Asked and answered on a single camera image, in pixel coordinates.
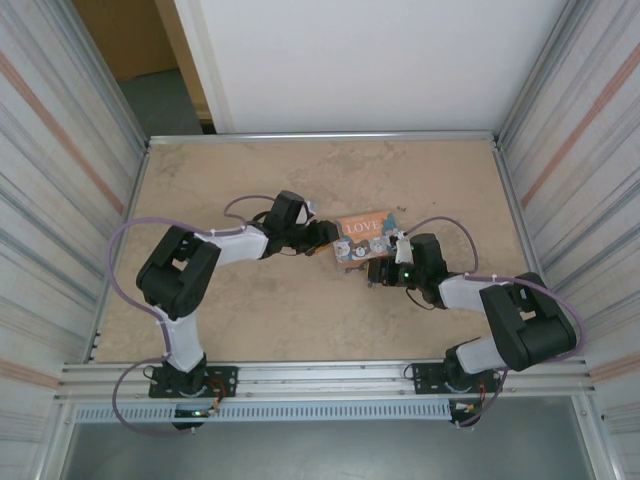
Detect LOVE bear picture diary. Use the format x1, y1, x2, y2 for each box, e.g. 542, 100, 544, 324
333, 211, 404, 274

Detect aluminium table end rail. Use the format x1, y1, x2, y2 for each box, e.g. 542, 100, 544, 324
146, 130, 500, 148

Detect ribbed left enclosure panel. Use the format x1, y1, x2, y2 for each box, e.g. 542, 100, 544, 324
0, 0, 151, 480

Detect aluminium left side rail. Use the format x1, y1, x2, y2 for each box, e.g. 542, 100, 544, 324
89, 142, 152, 365

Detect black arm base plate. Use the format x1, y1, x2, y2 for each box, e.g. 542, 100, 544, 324
148, 364, 239, 400
404, 360, 501, 396

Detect ribbed enclosure panel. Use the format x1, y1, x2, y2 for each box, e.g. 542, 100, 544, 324
0, 0, 151, 480
497, 0, 640, 480

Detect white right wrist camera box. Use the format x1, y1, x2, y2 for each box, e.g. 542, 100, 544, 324
392, 233, 415, 265

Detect brown wooden door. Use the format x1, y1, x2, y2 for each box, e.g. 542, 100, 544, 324
72, 0, 181, 82

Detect purple cable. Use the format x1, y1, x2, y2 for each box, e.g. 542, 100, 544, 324
109, 194, 281, 437
402, 215, 586, 429

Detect white back panel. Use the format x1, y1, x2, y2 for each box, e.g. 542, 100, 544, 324
172, 0, 574, 135

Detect grey slotted cable duct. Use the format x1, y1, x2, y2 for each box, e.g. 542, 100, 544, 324
73, 399, 454, 424

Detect ribbed right enclosure panel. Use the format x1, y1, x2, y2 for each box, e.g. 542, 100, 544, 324
497, 0, 640, 480

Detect red and yellow wires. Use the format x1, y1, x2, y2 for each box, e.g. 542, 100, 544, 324
207, 378, 237, 417
452, 379, 490, 417

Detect aluminium right side rail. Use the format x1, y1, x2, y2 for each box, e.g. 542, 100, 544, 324
492, 142, 569, 359

